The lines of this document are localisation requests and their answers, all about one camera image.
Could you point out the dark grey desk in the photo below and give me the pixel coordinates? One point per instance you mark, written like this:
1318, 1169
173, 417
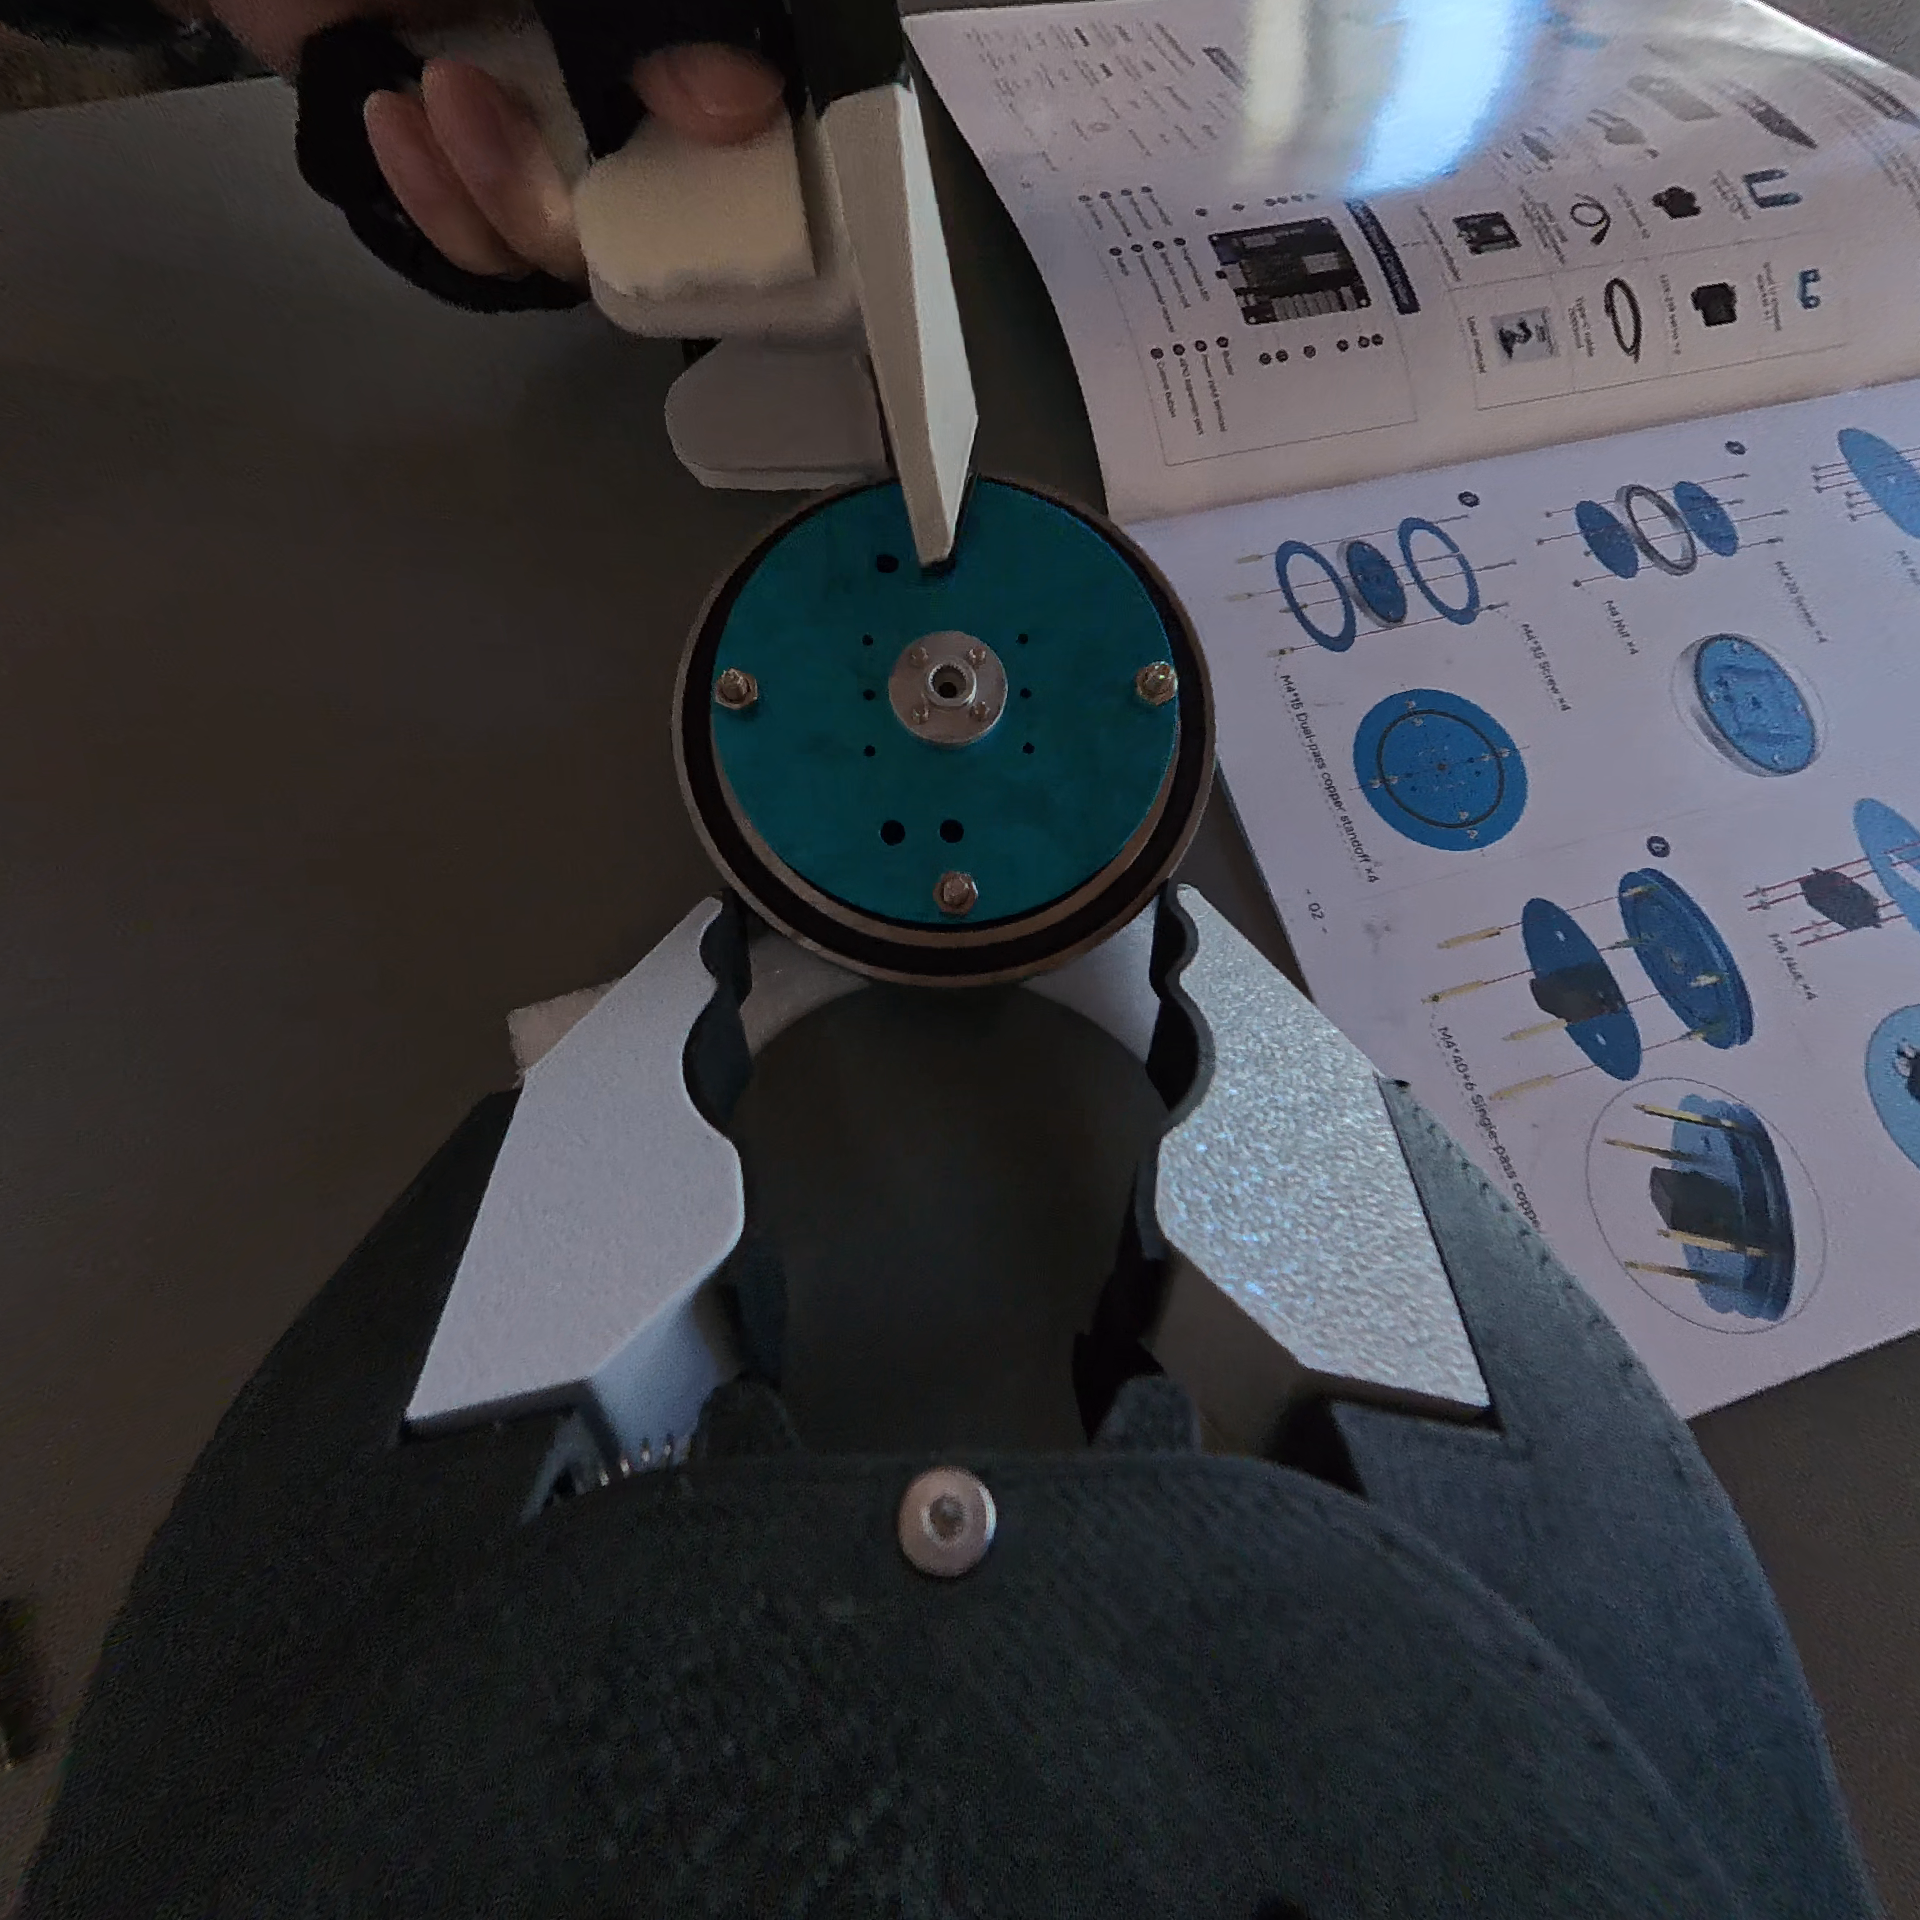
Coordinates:
301, 675

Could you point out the person's left hand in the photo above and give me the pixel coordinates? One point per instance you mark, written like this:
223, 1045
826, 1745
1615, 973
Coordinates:
482, 165

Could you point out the round teal turntable disc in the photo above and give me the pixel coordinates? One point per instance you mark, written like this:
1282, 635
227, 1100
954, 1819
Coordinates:
810, 750

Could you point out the open instruction booklet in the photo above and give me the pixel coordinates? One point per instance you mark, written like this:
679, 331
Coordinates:
1576, 628

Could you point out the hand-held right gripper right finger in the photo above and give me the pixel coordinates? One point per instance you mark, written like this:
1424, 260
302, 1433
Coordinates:
1306, 1213

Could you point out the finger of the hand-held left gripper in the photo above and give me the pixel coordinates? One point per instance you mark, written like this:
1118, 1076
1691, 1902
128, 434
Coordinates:
915, 330
781, 411

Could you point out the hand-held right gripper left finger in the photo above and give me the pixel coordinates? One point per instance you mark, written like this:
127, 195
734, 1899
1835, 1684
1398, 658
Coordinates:
587, 1230

